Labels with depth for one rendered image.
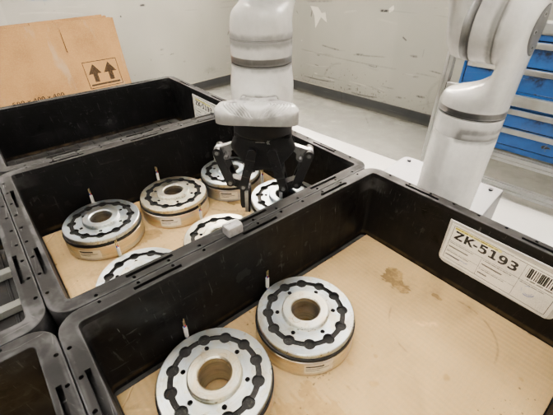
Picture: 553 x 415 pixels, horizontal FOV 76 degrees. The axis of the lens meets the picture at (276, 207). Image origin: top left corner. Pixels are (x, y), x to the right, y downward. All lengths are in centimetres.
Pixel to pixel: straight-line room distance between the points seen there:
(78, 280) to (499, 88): 59
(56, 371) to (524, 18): 58
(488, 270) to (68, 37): 313
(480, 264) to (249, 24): 36
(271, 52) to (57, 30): 291
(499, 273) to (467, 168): 20
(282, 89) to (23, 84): 285
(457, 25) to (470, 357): 40
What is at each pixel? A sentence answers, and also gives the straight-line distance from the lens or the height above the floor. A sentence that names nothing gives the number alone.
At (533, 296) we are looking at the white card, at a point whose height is 88.
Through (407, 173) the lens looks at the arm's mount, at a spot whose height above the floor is 81.
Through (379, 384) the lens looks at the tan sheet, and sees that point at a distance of 39.
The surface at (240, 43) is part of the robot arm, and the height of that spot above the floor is 109.
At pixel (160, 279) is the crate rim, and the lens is 34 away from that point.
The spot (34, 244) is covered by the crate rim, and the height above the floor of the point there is 93.
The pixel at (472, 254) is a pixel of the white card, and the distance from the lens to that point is 46.
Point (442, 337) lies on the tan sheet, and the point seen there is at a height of 83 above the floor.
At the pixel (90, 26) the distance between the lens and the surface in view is 334.
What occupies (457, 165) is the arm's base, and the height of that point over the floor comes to 91.
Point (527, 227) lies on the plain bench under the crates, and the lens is 91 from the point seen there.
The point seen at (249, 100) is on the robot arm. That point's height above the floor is 103.
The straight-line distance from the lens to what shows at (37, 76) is 321.
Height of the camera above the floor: 116
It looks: 35 degrees down
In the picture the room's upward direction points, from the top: straight up
